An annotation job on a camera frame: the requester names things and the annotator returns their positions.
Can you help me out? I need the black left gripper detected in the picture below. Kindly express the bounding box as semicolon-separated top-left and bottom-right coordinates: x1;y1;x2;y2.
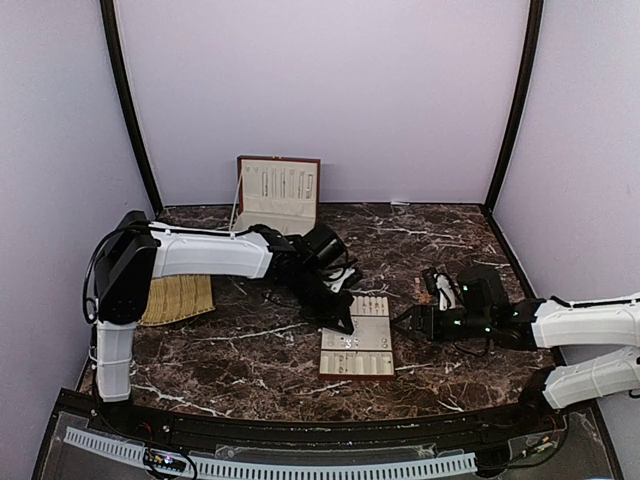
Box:
289;266;355;335

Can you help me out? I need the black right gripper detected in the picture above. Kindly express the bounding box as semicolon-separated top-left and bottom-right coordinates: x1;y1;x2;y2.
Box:
391;304;494;342

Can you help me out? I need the brown jewelry display tray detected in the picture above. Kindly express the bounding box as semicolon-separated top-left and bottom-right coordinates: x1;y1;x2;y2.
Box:
319;296;395;381

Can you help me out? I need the red wooden jewelry box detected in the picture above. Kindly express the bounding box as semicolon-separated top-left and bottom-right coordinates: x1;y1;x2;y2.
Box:
231;155;321;235

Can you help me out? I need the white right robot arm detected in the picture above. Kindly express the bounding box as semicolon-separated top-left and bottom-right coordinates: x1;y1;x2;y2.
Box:
390;293;639;434

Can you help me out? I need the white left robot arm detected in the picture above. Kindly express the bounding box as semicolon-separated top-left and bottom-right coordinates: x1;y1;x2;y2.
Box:
81;210;359;436

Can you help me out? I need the woven bamboo tray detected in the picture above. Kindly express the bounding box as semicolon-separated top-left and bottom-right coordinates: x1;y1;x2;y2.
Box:
138;275;215;327

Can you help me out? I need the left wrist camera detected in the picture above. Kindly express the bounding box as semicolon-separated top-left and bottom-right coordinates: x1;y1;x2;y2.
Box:
302;223;363;293

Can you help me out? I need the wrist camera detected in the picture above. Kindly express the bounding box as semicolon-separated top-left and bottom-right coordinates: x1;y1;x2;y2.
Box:
302;223;363;293
421;265;509;311

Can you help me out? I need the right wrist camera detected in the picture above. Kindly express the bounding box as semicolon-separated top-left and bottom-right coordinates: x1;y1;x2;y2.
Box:
421;265;509;311

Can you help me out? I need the white slotted cable duct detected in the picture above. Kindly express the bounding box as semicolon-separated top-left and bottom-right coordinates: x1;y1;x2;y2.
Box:
63;427;478;479

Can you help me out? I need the black left frame post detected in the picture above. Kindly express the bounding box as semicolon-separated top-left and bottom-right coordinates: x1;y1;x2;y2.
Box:
99;0;164;214

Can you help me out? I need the black frame post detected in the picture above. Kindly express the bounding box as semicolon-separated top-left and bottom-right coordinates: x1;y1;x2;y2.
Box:
483;0;544;217
99;0;164;214

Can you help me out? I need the black right frame post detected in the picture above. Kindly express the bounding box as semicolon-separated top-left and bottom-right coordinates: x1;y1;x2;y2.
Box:
483;0;544;217

